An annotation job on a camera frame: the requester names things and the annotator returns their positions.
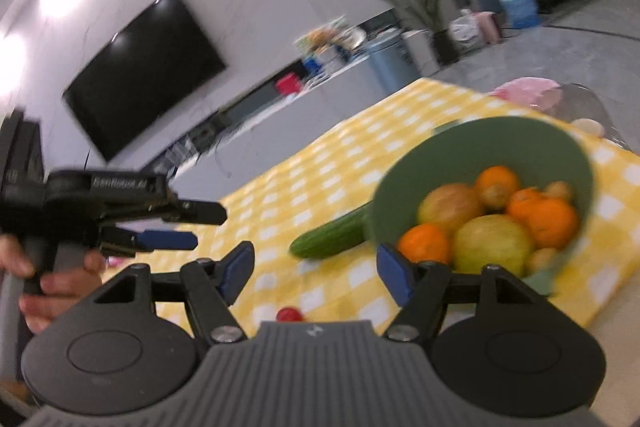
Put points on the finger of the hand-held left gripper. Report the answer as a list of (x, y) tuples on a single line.
[(165, 240), (200, 213)]

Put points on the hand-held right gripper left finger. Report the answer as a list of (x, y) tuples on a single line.
[(235, 272)]

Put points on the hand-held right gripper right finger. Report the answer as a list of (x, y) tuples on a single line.
[(395, 274)]

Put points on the orange tangerine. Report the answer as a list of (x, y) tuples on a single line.
[(497, 177), (522, 203), (425, 243), (552, 222)]

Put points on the yellow-green pear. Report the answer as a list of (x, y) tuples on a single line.
[(492, 242), (447, 207)]

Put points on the green colander bowl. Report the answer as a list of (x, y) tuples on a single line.
[(450, 152)]

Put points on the person's left hand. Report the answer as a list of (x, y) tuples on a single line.
[(65, 282)]

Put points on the red cherry tomato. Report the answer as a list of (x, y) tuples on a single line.
[(289, 314)]

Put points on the green cucumber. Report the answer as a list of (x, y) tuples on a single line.
[(325, 237)]

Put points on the yellow checked tablecloth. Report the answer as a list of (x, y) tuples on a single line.
[(300, 177)]

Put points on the black television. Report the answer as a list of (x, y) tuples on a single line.
[(145, 77)]

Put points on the white television console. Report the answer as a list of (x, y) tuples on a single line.
[(300, 117)]

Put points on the red box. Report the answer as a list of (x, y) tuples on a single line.
[(289, 84)]

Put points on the blue-grey trash can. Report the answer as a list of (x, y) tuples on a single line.
[(390, 62)]

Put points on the pink cushion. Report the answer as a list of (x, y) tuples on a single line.
[(525, 91)]

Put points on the colourful picture box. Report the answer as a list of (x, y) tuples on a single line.
[(345, 34)]

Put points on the long-leaved potted plant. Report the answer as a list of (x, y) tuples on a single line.
[(445, 49)]

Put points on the cream small bowl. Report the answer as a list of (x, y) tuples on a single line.
[(586, 127)]

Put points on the white plastic bag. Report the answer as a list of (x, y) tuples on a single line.
[(465, 29)]

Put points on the round glass table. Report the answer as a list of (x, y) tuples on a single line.
[(585, 104)]

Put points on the pink small appliance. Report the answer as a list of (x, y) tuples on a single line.
[(487, 27)]

